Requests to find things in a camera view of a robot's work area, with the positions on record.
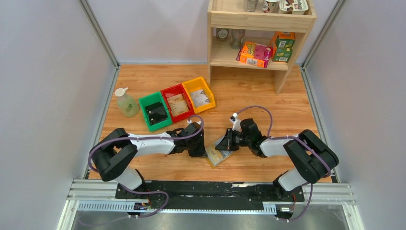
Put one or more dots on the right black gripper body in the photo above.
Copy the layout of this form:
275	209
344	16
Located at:
230	139

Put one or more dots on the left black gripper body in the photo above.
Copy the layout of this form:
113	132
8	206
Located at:
199	144

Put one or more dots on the yellow leather card holder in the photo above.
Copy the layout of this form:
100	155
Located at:
226	154

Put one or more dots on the beige cards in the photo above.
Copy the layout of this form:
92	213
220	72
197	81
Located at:
178	105

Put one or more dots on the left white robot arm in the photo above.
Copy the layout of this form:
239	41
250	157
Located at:
111	157

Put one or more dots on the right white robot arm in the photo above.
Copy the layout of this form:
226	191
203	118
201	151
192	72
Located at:
311	157

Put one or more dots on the white cards in yellow bin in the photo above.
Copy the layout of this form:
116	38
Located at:
199	98

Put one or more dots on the black cards in green bin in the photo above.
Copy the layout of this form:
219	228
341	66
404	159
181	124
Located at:
156	113

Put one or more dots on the yellow plastic bin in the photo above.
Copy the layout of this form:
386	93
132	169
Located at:
196	84

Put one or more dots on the green plastic bin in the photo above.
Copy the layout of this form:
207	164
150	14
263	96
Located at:
148	100

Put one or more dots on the red plastic bin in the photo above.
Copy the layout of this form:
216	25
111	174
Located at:
174	90

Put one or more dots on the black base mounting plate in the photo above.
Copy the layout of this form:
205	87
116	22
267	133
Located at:
220	195

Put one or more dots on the green soap pump bottle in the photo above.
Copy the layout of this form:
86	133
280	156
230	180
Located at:
126	103

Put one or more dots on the orange pink snack box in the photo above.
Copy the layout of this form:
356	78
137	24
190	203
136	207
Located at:
255	54

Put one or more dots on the green orange carton box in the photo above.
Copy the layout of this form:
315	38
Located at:
282	44

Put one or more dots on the wooden shelf unit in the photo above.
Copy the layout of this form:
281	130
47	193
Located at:
259	34

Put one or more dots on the clear glass cup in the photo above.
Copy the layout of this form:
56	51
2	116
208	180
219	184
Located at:
236	38

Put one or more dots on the white printed cup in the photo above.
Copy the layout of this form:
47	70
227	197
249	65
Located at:
270	6

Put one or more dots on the white food tub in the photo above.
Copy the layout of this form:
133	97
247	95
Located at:
298	7

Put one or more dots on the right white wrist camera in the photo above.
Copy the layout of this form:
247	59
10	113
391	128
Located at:
235	122

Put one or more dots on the aluminium frame rail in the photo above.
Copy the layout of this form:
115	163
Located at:
327	206

